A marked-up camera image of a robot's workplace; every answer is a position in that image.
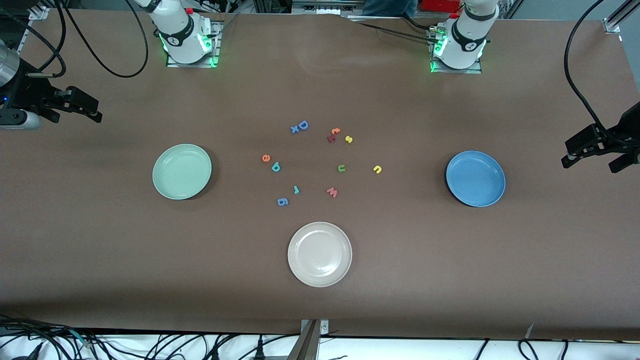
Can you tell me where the beige plate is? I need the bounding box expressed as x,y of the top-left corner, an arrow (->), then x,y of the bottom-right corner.
287,221 -> 353,288

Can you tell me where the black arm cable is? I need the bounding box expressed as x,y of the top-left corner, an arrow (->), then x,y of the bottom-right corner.
563,0 -> 608,132
0,0 -> 150,79

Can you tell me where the aluminium profile post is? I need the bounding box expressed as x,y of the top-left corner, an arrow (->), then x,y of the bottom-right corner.
287,320 -> 321,360

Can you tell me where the aluminium frame rail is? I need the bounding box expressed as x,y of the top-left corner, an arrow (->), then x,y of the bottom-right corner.
602,0 -> 640,35
15,5 -> 50,56

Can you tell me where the person in blue jeans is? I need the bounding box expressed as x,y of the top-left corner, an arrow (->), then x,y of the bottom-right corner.
362,0 -> 418,18

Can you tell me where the small metal bracket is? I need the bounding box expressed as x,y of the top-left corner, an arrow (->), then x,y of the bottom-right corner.
301,319 -> 330,336

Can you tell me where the brown table cover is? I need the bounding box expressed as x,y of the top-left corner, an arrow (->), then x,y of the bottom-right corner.
0,9 -> 640,342

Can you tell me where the metal equipment rack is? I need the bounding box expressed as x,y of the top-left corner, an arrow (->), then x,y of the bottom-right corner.
291,0 -> 366,16

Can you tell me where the red box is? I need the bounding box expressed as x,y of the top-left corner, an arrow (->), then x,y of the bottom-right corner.
420,0 -> 462,13

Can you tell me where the light green plate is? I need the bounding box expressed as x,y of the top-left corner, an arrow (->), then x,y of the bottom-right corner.
152,143 -> 213,201

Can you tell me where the teal cable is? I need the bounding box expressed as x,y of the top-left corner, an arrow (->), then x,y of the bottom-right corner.
69,328 -> 96,347

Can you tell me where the blue plate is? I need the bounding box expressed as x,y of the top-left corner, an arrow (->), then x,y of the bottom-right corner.
445,150 -> 506,208

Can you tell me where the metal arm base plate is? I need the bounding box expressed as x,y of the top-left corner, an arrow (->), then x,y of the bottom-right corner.
427,25 -> 483,75
166,20 -> 223,68

